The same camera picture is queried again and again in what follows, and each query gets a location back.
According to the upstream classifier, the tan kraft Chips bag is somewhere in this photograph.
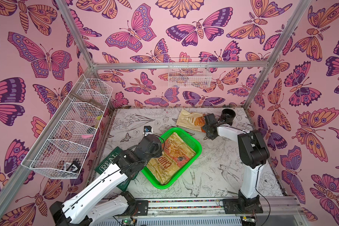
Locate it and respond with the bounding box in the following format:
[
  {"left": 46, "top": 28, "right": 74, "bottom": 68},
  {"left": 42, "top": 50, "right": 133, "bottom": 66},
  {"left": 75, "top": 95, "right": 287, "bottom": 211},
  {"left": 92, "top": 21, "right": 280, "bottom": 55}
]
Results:
[{"left": 147, "top": 156, "right": 180, "bottom": 185}]

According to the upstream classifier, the pink object in rack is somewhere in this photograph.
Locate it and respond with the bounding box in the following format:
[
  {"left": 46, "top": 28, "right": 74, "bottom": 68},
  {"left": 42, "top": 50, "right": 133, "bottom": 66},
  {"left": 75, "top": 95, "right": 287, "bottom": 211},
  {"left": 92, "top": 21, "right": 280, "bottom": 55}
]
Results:
[{"left": 82, "top": 134, "right": 94, "bottom": 139}]

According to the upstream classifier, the black camera lens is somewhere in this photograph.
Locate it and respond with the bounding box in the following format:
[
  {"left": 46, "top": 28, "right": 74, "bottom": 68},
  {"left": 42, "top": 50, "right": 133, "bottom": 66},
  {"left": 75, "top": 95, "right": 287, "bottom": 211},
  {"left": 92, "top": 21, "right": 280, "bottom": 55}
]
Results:
[{"left": 219, "top": 108, "right": 236, "bottom": 126}]

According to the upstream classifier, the green plastic mesh basket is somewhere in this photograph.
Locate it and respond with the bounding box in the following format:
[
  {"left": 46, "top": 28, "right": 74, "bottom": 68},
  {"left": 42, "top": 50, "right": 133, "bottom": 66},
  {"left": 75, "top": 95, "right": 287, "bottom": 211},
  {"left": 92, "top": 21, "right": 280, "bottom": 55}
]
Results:
[{"left": 142, "top": 127, "right": 202, "bottom": 189}]

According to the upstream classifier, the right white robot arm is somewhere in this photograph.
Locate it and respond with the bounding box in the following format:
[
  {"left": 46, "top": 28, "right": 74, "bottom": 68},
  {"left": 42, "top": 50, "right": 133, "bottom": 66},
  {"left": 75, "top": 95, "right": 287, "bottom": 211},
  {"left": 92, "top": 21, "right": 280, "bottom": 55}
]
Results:
[{"left": 202, "top": 109, "right": 270, "bottom": 207}]

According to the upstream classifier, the long white wire rack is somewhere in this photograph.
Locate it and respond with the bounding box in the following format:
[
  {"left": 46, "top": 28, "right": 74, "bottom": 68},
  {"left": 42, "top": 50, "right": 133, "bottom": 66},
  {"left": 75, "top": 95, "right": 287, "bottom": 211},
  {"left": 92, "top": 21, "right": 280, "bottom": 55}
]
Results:
[{"left": 21, "top": 75, "right": 113, "bottom": 179}]

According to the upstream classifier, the beige orange chips bag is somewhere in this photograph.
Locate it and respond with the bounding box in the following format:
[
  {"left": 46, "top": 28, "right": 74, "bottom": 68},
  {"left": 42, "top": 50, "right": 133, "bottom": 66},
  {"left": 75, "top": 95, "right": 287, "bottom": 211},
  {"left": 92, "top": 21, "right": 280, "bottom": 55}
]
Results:
[{"left": 176, "top": 109, "right": 205, "bottom": 132}]

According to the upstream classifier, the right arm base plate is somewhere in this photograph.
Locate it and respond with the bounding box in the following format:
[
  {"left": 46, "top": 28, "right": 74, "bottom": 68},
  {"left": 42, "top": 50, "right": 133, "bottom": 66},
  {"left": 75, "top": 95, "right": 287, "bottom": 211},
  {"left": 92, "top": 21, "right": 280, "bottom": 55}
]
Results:
[{"left": 222, "top": 196, "right": 263, "bottom": 214}]

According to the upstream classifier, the small white wire basket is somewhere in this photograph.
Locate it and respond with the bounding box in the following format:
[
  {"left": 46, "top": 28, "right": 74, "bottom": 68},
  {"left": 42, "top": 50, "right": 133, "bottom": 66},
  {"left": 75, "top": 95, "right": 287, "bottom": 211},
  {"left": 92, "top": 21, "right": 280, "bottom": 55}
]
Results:
[{"left": 167, "top": 57, "right": 212, "bottom": 89}]

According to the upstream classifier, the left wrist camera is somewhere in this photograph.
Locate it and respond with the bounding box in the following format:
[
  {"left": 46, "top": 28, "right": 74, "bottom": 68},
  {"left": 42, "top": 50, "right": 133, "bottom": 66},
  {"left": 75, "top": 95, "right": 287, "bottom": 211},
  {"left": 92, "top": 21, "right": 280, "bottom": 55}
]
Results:
[{"left": 143, "top": 125, "right": 153, "bottom": 137}]

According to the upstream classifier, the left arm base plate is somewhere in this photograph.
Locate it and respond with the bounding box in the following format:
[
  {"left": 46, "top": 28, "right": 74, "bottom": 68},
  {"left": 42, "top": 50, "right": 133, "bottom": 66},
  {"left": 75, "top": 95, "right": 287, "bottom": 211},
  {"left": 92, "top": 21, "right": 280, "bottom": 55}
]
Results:
[{"left": 109, "top": 192, "right": 149, "bottom": 217}]

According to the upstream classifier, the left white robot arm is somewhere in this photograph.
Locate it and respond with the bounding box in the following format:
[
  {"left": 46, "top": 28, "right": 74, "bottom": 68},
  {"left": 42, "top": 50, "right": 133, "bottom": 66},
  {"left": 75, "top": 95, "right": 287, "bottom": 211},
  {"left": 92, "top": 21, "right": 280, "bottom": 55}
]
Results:
[{"left": 50, "top": 134, "right": 165, "bottom": 226}]

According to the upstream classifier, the aluminium mounting rail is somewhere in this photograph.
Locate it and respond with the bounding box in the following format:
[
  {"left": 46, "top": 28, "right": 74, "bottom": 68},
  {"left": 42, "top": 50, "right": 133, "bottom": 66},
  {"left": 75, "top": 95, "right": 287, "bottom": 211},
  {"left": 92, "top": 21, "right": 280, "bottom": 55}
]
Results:
[{"left": 70, "top": 196, "right": 303, "bottom": 218}]

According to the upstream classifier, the black object in rack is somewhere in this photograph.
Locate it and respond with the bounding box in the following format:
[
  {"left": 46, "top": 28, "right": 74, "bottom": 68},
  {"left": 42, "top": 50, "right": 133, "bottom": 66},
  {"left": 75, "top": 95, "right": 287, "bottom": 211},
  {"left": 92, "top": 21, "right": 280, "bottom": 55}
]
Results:
[{"left": 63, "top": 160, "right": 81, "bottom": 173}]

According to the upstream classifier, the orange brown chips bag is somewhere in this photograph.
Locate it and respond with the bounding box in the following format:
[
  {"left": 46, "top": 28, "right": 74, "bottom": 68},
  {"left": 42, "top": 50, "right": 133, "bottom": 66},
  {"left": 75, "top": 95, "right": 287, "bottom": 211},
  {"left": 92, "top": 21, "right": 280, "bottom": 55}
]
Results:
[{"left": 161, "top": 132, "right": 196, "bottom": 169}]

